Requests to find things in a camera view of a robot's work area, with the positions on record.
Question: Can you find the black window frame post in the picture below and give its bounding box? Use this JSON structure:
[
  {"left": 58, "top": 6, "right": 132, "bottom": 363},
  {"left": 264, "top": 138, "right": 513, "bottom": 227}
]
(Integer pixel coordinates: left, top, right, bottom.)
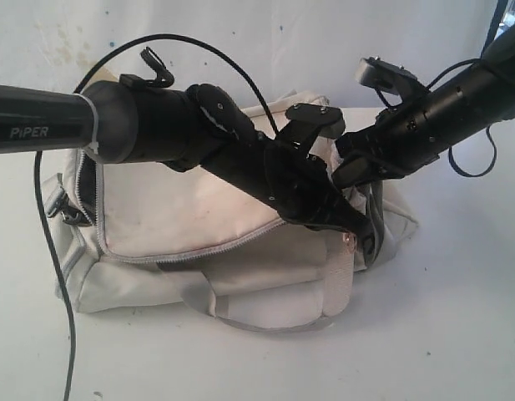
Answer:
[{"left": 483, "top": 0, "right": 509, "bottom": 48}]

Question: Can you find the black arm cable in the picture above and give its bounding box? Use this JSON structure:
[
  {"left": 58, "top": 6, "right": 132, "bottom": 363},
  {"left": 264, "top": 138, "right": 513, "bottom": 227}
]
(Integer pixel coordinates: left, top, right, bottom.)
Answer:
[
  {"left": 373, "top": 58, "right": 498, "bottom": 179},
  {"left": 31, "top": 35, "right": 279, "bottom": 401}
]

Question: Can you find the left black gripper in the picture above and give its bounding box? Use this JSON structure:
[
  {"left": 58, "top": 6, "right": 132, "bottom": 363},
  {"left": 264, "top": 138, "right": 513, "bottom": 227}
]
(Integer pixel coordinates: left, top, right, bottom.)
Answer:
[{"left": 202, "top": 138, "right": 376, "bottom": 266}]

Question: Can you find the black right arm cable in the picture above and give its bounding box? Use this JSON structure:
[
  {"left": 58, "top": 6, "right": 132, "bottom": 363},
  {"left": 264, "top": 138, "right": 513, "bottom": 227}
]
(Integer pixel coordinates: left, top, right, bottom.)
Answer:
[{"left": 373, "top": 58, "right": 498, "bottom": 179}]

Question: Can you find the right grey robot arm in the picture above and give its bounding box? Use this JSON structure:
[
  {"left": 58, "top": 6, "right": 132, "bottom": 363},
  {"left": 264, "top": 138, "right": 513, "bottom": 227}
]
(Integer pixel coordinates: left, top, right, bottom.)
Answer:
[{"left": 333, "top": 25, "right": 515, "bottom": 188}]

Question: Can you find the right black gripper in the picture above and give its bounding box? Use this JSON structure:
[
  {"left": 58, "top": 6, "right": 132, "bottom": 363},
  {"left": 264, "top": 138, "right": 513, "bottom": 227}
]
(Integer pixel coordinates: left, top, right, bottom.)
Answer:
[{"left": 331, "top": 94, "right": 453, "bottom": 188}]

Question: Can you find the white fabric duffel bag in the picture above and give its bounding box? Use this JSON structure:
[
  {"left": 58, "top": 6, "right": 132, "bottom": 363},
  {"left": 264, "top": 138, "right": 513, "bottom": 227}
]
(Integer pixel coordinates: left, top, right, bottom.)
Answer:
[{"left": 42, "top": 87, "right": 421, "bottom": 333}]

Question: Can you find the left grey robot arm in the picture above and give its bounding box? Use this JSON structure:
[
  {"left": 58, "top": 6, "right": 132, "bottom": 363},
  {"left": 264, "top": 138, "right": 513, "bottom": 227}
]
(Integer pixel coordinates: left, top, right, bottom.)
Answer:
[{"left": 0, "top": 75, "right": 376, "bottom": 257}]

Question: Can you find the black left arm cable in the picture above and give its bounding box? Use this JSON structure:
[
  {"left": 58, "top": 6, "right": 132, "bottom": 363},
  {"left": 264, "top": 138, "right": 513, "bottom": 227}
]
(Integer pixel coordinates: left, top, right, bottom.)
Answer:
[{"left": 31, "top": 35, "right": 279, "bottom": 401}]

